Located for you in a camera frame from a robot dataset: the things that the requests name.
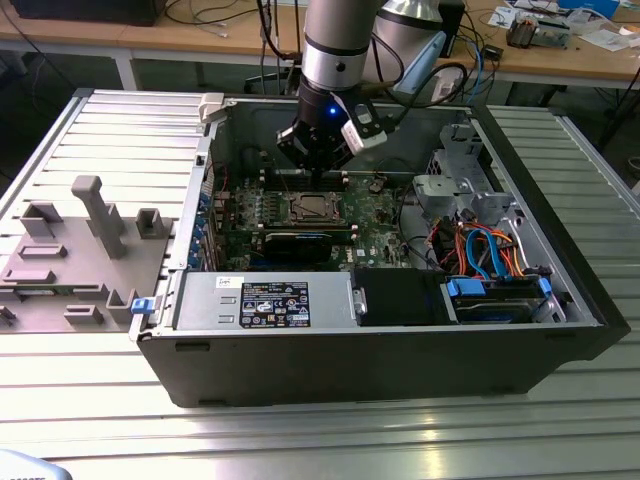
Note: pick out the black power adapter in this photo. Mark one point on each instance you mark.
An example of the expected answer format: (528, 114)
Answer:
(492, 52)

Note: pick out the green motherboard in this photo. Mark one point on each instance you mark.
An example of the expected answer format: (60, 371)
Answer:
(372, 240)

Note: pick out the copper CPU cooler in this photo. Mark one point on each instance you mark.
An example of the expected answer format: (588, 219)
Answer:
(522, 34)

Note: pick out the grey metal drive cage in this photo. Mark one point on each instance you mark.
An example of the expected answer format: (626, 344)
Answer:
(440, 192)

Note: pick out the white socket box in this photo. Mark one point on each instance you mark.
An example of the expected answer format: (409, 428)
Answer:
(442, 89)

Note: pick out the metal CPU socket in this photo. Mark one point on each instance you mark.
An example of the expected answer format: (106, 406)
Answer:
(286, 220)

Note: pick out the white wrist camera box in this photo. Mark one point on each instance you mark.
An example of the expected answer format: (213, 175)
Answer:
(362, 135)

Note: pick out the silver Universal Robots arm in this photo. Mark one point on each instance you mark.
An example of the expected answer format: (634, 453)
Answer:
(340, 30)

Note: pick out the grey power supply unit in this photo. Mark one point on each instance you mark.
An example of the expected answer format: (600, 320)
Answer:
(210, 300)

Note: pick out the white paper sheet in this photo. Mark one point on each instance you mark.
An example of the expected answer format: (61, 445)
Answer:
(500, 17)

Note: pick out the black RAM slot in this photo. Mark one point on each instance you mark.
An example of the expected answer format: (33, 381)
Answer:
(345, 236)
(272, 176)
(272, 181)
(345, 227)
(345, 232)
(272, 185)
(272, 190)

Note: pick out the silver metal box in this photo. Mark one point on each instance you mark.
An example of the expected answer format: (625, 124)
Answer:
(552, 35)

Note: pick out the grey parts rack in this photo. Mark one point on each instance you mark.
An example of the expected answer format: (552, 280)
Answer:
(75, 250)

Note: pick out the silver coin battery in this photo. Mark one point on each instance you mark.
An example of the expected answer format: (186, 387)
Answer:
(376, 186)

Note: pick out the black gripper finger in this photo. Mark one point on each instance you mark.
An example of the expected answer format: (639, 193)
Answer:
(340, 157)
(295, 142)

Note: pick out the open black PC case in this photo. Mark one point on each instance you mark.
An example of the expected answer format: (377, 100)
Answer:
(350, 370)

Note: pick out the white rounded device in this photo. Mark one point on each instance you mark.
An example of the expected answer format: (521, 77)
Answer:
(25, 467)

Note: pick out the clear plastic bag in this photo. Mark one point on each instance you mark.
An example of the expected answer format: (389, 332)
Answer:
(605, 39)

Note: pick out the hard disk in blue carrier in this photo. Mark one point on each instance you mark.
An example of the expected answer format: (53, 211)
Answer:
(467, 289)

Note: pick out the blue cardboard box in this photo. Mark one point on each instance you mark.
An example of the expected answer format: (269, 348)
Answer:
(590, 6)

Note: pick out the black graphics card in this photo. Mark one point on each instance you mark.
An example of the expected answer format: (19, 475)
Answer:
(300, 248)

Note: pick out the black drive box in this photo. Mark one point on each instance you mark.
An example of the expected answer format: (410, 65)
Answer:
(400, 297)

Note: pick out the black tower box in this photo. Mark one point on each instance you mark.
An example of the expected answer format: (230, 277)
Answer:
(452, 25)

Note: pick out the blue plastic clip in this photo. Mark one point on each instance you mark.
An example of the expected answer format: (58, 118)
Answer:
(141, 306)

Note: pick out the wooden desk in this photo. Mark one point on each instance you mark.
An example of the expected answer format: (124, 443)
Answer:
(550, 60)
(75, 35)

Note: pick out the silver CPU green substrate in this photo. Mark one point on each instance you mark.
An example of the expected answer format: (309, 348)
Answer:
(312, 205)

